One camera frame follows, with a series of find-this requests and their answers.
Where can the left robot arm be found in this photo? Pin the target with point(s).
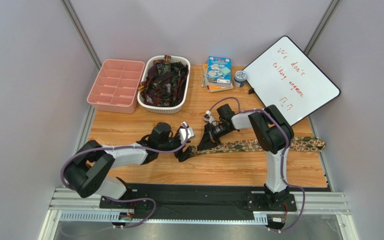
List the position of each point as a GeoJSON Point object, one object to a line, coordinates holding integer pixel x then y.
{"type": "Point", "coordinates": [86, 172]}

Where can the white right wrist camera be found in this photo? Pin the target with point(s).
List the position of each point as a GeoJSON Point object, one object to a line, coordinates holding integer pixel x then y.
{"type": "Point", "coordinates": [209, 119]}

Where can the white perforated basket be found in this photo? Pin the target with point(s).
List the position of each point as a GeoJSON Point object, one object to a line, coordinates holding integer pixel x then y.
{"type": "Point", "coordinates": [169, 110]}

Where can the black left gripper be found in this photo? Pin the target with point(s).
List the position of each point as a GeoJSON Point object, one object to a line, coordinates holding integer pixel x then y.
{"type": "Point", "coordinates": [179, 148]}

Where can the white dry-erase board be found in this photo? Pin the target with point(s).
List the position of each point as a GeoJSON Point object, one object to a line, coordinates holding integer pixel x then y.
{"type": "Point", "coordinates": [287, 78]}

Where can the patterned paisley necktie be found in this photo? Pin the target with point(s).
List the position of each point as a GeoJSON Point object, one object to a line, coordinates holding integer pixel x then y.
{"type": "Point", "coordinates": [299, 144]}

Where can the blue packaged book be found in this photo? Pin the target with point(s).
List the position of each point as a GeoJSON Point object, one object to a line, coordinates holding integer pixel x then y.
{"type": "Point", "coordinates": [218, 71]}

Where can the pile of dark ties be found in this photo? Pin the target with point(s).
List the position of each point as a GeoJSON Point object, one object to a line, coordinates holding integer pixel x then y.
{"type": "Point", "coordinates": [165, 83]}

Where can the pink divided tray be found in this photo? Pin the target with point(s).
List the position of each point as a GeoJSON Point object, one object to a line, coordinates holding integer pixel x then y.
{"type": "Point", "coordinates": [115, 88]}

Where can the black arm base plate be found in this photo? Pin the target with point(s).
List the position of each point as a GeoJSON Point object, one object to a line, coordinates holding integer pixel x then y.
{"type": "Point", "coordinates": [199, 202]}

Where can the aluminium rail frame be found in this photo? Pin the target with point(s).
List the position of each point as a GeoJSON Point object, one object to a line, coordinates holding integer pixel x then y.
{"type": "Point", "coordinates": [324, 215]}

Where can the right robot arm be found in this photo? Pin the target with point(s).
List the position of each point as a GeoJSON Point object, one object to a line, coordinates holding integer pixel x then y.
{"type": "Point", "coordinates": [273, 133]}

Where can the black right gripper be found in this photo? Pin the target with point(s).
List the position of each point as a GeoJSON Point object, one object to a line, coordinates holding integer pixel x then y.
{"type": "Point", "coordinates": [210, 133]}

